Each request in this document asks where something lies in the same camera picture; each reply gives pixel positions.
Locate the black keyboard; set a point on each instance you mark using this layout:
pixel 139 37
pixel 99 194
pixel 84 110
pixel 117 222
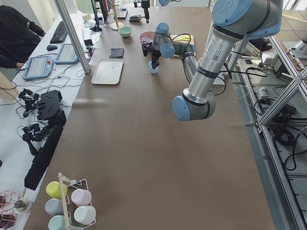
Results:
pixel 60 34

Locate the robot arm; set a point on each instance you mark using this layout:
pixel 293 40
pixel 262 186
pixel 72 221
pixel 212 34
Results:
pixel 232 21
pixel 162 3

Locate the white wire cup rack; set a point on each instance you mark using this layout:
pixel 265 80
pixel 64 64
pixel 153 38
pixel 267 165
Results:
pixel 67 186

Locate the beige plastic tray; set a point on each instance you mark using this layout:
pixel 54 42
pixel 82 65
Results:
pixel 107 72

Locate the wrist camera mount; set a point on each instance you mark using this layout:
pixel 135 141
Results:
pixel 137 3
pixel 147 48

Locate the wooden cutting board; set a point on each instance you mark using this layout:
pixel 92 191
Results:
pixel 192 40

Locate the aluminium frame post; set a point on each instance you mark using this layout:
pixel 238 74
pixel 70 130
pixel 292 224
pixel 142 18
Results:
pixel 72 34

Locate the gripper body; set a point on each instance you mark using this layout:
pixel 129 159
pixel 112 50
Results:
pixel 155 54
pixel 145 4

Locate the pink bowl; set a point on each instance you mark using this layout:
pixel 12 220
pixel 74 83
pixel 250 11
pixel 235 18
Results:
pixel 144 33

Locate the pink cup in rack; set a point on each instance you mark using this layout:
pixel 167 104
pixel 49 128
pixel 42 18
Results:
pixel 81 197

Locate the person in black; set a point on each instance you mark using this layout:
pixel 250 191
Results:
pixel 19 37

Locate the beige cup with tools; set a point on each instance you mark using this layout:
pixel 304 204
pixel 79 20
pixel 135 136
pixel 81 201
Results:
pixel 22 205

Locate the white cup in rack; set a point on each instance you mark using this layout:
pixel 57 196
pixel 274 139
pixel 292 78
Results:
pixel 85 214

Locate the lemon slice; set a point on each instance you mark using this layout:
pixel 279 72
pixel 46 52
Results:
pixel 186 38

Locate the dark grey folded cloth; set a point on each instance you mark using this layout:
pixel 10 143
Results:
pixel 116 53

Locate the yellow cup in rack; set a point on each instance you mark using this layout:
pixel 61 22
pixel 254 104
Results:
pixel 53 190

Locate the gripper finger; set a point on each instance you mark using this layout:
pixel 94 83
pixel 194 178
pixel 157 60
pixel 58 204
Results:
pixel 146 15
pixel 157 63
pixel 153 64

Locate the black computer mouse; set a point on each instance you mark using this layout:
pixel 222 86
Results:
pixel 51 47

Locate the mint cup in rack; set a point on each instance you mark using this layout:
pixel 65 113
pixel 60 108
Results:
pixel 57 223

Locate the grey cup in rack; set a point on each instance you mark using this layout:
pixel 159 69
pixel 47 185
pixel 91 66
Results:
pixel 54 207

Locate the blue teach pendant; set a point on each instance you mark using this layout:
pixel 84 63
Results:
pixel 38 67
pixel 66 55

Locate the mint green bowl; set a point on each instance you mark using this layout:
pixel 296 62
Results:
pixel 125 31

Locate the pile of clear ice cubes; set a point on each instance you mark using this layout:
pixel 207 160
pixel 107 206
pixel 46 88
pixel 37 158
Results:
pixel 147 38

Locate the wooden cup tree stand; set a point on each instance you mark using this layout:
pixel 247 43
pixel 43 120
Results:
pixel 116 25

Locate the blue plastic cup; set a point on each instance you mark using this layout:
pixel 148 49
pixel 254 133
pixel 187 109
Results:
pixel 152 70

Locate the metal ice scoop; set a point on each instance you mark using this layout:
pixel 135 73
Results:
pixel 136 18

